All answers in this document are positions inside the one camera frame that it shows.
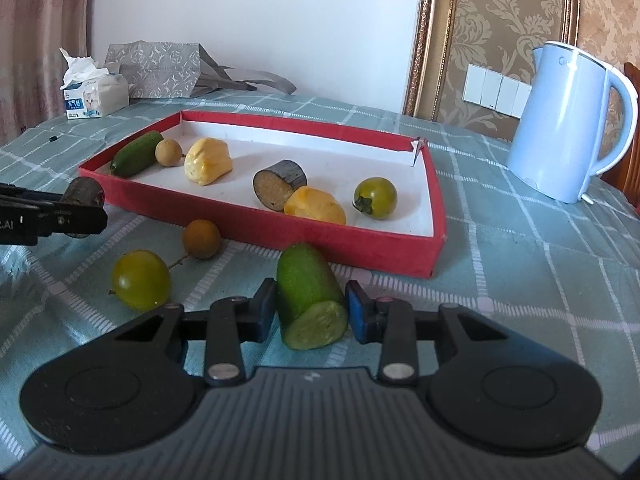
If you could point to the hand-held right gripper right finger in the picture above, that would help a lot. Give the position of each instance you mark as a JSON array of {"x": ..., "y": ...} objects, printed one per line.
[{"x": 357, "y": 312}]

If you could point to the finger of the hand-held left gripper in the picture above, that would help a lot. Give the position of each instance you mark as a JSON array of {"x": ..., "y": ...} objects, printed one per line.
[
  {"x": 25, "y": 195},
  {"x": 50, "y": 222}
]

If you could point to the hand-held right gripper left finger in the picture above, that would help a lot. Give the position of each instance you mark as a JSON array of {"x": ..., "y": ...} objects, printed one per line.
[{"x": 262, "y": 310}]

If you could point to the cut green cucumber piece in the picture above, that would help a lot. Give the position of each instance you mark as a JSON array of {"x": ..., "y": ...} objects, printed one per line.
[{"x": 312, "y": 300}]

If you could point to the red shallow box tray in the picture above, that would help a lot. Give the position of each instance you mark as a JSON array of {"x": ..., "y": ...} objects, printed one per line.
[{"x": 225, "y": 212}]

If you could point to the green tomato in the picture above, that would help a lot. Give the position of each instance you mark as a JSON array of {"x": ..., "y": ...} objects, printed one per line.
[
  {"x": 375, "y": 197},
  {"x": 141, "y": 280}
]

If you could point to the dark eggplant piece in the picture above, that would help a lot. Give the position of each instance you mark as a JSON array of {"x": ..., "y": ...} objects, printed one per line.
[{"x": 279, "y": 183}]

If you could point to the small brown longan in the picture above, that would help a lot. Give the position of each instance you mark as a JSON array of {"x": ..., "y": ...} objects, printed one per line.
[{"x": 168, "y": 152}]

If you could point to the large yellow pepper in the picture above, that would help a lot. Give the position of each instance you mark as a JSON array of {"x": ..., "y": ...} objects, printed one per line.
[{"x": 207, "y": 161}]

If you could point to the large brown longan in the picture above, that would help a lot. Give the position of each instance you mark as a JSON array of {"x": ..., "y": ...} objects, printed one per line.
[{"x": 201, "y": 238}]

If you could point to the whole green cucumber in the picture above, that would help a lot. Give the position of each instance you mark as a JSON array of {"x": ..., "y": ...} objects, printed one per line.
[{"x": 136, "y": 154}]

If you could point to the small yellow pepper in tray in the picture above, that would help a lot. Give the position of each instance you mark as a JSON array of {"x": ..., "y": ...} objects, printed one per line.
[{"x": 315, "y": 205}]

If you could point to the white tissue pack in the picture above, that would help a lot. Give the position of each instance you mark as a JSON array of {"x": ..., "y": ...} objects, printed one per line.
[{"x": 95, "y": 92}]

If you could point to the beige patterned curtain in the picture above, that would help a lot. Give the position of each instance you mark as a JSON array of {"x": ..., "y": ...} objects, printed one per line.
[{"x": 40, "y": 50}]

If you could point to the grey patterned gift bag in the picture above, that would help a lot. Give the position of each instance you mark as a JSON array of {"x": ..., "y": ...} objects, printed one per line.
[{"x": 155, "y": 70}]

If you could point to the light blue electric kettle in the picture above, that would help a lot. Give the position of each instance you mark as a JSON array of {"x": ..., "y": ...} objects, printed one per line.
[{"x": 555, "y": 120}]

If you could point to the brown wooden headboard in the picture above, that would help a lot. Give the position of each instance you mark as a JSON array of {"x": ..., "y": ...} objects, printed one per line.
[{"x": 631, "y": 160}]

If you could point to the white wall light switch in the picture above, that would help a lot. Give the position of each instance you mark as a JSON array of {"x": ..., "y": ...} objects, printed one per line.
[{"x": 495, "y": 90}]

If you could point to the gilded wall panel frame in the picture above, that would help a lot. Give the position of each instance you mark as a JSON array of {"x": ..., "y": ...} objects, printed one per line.
[{"x": 430, "y": 35}]

